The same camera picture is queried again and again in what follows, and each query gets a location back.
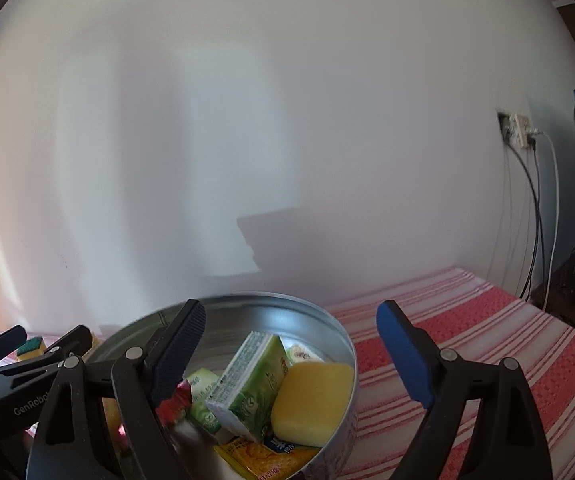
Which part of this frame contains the red snack packet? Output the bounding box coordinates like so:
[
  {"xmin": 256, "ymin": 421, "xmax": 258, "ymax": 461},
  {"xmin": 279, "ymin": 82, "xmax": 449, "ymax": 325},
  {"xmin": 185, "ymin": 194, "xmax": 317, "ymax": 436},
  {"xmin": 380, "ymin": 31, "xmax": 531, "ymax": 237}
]
[{"xmin": 154, "ymin": 380, "xmax": 193, "ymax": 428}]

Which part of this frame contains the round blue printed tin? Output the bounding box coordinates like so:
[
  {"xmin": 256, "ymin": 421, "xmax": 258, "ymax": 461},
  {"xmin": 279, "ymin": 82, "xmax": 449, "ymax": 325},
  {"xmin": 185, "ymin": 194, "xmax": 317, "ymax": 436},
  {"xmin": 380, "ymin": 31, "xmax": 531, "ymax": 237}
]
[{"xmin": 84, "ymin": 292, "xmax": 359, "ymax": 480}]

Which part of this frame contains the white cable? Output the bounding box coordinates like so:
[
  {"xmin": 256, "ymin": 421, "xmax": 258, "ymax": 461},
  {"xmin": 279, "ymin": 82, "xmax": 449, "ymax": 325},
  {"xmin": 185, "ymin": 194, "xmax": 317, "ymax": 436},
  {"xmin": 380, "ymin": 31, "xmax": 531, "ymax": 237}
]
[{"xmin": 530, "ymin": 130, "xmax": 561, "ymax": 311}]

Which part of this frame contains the large yellow sponge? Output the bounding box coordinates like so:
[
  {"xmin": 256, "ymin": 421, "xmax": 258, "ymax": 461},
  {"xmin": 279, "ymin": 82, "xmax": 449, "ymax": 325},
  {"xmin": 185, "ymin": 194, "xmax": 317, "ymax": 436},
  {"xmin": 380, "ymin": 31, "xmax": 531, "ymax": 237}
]
[{"xmin": 271, "ymin": 362, "xmax": 356, "ymax": 448}]

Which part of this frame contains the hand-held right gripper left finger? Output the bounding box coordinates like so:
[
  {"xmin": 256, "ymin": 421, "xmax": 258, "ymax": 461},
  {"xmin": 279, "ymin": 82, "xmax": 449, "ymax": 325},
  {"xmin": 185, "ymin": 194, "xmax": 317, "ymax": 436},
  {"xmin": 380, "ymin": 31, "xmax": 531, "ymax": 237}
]
[{"xmin": 26, "ymin": 299, "xmax": 207, "ymax": 480}]

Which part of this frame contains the red striped tablecloth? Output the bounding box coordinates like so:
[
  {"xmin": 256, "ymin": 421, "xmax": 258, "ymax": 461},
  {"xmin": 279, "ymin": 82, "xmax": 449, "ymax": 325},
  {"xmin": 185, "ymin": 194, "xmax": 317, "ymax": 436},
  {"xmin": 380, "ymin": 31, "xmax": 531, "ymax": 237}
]
[{"xmin": 27, "ymin": 266, "xmax": 575, "ymax": 480}]

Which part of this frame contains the yellow snack packet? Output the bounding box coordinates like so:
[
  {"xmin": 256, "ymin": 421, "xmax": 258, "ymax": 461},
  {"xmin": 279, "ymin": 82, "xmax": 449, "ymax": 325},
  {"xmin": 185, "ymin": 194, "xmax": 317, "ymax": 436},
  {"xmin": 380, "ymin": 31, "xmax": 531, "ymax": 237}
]
[{"xmin": 214, "ymin": 432, "xmax": 321, "ymax": 479}]

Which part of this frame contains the black cable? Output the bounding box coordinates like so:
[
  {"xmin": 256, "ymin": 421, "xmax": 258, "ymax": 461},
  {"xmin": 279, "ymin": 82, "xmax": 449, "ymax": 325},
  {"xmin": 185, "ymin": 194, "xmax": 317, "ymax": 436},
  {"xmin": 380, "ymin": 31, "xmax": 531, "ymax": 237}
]
[{"xmin": 505, "ymin": 135, "xmax": 541, "ymax": 303}]

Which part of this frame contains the green and yellow scouring sponge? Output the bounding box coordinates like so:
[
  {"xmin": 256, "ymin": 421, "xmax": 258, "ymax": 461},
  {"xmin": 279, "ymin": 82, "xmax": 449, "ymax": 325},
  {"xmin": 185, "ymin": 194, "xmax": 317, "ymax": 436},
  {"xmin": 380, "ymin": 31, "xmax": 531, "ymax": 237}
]
[{"xmin": 17, "ymin": 337, "xmax": 48, "ymax": 361}]

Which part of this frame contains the white wall socket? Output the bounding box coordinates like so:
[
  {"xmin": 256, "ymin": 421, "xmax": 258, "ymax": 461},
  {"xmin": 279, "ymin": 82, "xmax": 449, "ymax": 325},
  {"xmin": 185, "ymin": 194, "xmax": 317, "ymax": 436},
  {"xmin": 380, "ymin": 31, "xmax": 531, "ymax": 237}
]
[{"xmin": 497, "ymin": 111, "xmax": 543, "ymax": 150}]

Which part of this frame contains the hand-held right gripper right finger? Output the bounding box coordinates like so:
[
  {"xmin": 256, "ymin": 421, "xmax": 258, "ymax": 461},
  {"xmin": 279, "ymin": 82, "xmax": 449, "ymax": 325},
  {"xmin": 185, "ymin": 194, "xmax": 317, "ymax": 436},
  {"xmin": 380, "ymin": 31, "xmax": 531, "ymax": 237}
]
[{"xmin": 376, "ymin": 300, "xmax": 553, "ymax": 480}]

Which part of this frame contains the white packet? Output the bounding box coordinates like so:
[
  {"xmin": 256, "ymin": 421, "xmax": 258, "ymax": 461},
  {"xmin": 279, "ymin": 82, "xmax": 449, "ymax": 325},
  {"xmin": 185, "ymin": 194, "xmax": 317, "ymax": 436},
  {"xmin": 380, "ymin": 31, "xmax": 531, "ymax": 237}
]
[{"xmin": 287, "ymin": 344, "xmax": 324, "ymax": 365}]

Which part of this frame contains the dark wooden cabinet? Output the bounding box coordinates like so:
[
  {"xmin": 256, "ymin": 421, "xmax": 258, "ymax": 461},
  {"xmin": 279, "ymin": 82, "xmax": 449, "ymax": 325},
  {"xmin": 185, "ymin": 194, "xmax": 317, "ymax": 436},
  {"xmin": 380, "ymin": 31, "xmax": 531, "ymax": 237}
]
[{"xmin": 532, "ymin": 265, "xmax": 575, "ymax": 342}]

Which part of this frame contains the small green tissue pack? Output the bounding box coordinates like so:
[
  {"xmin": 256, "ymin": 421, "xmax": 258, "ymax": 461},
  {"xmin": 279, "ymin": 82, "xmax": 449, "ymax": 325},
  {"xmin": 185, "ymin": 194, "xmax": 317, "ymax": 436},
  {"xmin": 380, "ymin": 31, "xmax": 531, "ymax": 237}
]
[{"xmin": 187, "ymin": 367, "xmax": 226, "ymax": 433}]

